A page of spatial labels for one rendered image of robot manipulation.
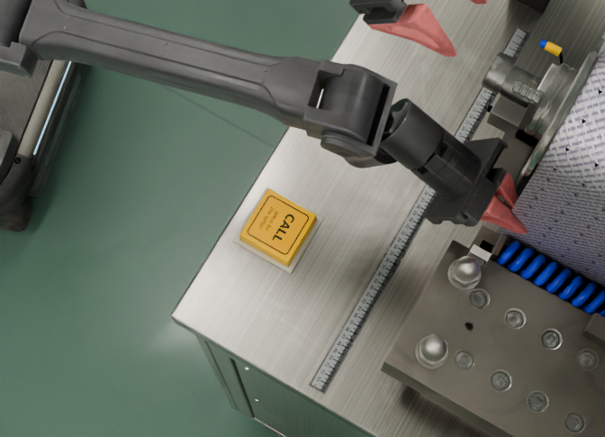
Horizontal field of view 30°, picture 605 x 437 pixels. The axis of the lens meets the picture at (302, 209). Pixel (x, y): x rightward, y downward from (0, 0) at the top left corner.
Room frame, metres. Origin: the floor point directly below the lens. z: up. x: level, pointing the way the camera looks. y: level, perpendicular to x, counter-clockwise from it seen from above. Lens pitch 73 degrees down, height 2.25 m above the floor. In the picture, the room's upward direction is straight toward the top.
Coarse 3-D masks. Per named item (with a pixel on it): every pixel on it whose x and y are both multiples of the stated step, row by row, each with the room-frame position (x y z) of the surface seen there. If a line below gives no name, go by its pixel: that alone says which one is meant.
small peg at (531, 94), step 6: (516, 84) 0.42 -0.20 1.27; (522, 84) 0.42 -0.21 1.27; (528, 84) 0.42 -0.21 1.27; (516, 90) 0.41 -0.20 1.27; (522, 90) 0.41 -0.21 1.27; (528, 90) 0.41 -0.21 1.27; (534, 90) 0.41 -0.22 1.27; (540, 90) 0.41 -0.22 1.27; (522, 96) 0.41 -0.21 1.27; (528, 96) 0.40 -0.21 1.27; (534, 96) 0.40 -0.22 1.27; (540, 96) 0.40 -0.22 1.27; (534, 102) 0.40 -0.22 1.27
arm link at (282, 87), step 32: (32, 0) 0.54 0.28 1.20; (32, 32) 0.51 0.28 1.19; (64, 32) 0.51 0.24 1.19; (96, 32) 0.51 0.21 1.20; (128, 32) 0.50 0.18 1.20; (160, 32) 0.50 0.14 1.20; (0, 64) 0.49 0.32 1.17; (32, 64) 0.49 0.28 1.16; (96, 64) 0.49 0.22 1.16; (128, 64) 0.47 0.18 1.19; (160, 64) 0.47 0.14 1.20; (192, 64) 0.47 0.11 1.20; (224, 64) 0.47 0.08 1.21; (256, 64) 0.47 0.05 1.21; (288, 64) 0.46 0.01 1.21; (320, 64) 0.46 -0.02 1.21; (224, 96) 0.44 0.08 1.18; (256, 96) 0.43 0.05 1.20; (288, 96) 0.43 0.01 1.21; (352, 96) 0.43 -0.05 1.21; (320, 128) 0.40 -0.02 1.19; (352, 128) 0.40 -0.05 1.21
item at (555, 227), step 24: (528, 192) 0.34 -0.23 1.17; (528, 216) 0.33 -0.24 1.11; (552, 216) 0.32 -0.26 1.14; (576, 216) 0.31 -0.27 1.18; (528, 240) 0.33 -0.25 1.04; (552, 240) 0.32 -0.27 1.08; (576, 240) 0.31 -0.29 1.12; (600, 240) 0.30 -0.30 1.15; (576, 264) 0.30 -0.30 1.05; (600, 264) 0.29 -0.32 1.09; (600, 288) 0.28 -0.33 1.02
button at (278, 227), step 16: (272, 192) 0.42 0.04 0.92; (256, 208) 0.40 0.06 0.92; (272, 208) 0.40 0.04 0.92; (288, 208) 0.40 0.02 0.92; (256, 224) 0.38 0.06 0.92; (272, 224) 0.38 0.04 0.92; (288, 224) 0.38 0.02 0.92; (304, 224) 0.38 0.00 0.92; (256, 240) 0.36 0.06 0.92; (272, 240) 0.36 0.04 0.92; (288, 240) 0.36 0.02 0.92; (304, 240) 0.37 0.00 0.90; (272, 256) 0.34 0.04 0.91; (288, 256) 0.34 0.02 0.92
